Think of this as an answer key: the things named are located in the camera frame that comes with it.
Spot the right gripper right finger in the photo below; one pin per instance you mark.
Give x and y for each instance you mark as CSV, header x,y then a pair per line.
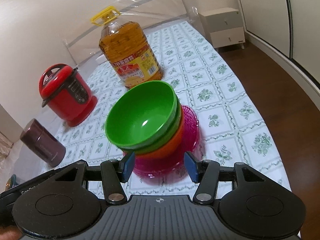
x,y
206,175

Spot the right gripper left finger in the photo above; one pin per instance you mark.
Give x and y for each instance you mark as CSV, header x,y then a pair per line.
x,y
114,173

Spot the pink plastic bowl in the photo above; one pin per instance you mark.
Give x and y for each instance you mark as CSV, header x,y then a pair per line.
x,y
190,140
175,175

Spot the orange plastic bowl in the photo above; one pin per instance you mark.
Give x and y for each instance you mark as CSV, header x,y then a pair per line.
x,y
167,148

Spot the green plastic bowl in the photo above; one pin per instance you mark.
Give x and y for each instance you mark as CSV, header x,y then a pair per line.
x,y
142,115
170,138

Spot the left hand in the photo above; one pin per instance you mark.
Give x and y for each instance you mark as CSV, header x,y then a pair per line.
x,y
10,233

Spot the floral tablecloth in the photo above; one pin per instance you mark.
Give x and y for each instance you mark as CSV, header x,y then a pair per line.
x,y
232,129

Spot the maroon thermos flask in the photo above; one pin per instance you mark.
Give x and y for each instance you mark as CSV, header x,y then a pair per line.
x,y
40,141

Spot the red rice cooker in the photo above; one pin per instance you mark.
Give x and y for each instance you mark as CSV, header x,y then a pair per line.
x,y
66,93

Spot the large cooking oil bottle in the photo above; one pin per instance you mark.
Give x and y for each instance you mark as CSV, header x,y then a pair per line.
x,y
126,48

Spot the white bedside cabinet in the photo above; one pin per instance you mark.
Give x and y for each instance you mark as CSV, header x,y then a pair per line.
x,y
223,27

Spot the white wardrobe sliding doors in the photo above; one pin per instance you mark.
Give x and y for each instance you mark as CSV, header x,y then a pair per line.
x,y
288,31

